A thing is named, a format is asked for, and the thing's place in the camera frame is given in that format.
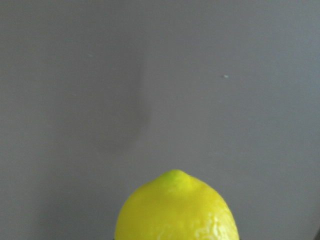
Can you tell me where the yellow lemon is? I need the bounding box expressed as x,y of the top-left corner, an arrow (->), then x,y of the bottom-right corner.
114,169 -> 240,240

